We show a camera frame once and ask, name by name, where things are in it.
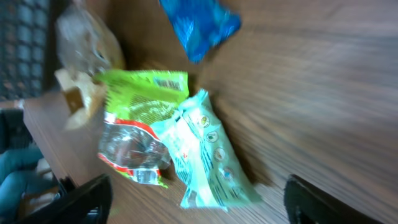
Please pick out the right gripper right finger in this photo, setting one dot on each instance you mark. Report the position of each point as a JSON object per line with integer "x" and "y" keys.
{"x": 306, "y": 203}

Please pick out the mint green snack packet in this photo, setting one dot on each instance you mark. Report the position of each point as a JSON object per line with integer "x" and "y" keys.
{"x": 203, "y": 157}

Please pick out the beige brown snack pouch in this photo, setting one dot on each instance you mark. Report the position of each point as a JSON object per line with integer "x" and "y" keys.
{"x": 85, "y": 47}

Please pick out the green candy bag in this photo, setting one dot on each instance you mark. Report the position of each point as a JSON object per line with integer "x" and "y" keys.
{"x": 134, "y": 101}

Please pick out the blue cookie packet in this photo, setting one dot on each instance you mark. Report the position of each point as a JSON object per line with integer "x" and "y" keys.
{"x": 200, "y": 24}

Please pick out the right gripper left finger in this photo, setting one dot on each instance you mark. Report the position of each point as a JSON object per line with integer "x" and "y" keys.
{"x": 88, "y": 203}

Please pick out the grey plastic mesh basket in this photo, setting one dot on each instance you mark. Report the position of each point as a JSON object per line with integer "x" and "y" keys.
{"x": 28, "y": 47}

